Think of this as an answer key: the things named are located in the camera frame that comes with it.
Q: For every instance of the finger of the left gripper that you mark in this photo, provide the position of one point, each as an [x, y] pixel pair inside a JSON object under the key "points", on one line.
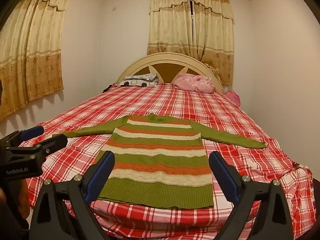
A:
{"points": [[17, 137], [49, 146]]}

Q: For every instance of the pink cloth beside bed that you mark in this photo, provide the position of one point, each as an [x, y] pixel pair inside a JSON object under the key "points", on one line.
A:
{"points": [[231, 95]]}

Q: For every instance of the green striped knit sweater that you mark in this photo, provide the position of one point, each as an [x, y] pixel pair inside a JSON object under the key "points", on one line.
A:
{"points": [[160, 161]]}

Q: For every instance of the grey white folded bedding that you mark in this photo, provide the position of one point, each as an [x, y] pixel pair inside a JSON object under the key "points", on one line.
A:
{"points": [[145, 80]]}

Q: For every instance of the cream wooden headboard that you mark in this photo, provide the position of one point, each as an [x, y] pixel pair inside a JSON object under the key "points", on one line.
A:
{"points": [[168, 66]]}

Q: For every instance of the dark item beside bedding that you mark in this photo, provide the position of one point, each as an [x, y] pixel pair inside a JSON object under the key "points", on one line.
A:
{"points": [[106, 89]]}

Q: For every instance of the person's left hand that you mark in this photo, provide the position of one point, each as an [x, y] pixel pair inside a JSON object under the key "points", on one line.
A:
{"points": [[15, 207]]}

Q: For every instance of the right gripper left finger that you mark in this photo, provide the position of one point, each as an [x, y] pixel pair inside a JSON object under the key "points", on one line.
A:
{"points": [[62, 209]]}

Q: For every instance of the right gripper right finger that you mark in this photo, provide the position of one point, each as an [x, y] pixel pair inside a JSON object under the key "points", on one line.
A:
{"points": [[273, 220]]}

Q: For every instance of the beige curtain left window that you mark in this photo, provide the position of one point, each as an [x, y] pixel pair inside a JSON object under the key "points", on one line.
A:
{"points": [[31, 53]]}

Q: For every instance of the beige curtain behind headboard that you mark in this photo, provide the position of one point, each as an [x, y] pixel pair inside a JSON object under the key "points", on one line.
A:
{"points": [[201, 29]]}

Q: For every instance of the pink floral pillow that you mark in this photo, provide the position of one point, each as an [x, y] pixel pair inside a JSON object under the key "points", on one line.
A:
{"points": [[194, 83]]}

